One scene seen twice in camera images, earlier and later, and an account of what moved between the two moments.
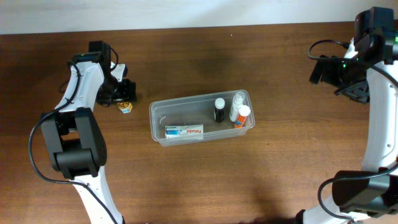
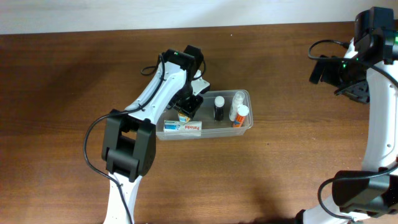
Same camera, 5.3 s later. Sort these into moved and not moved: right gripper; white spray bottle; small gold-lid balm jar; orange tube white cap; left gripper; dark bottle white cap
Moved: left gripper; small gold-lid balm jar
Not moved: right gripper; white spray bottle; orange tube white cap; dark bottle white cap
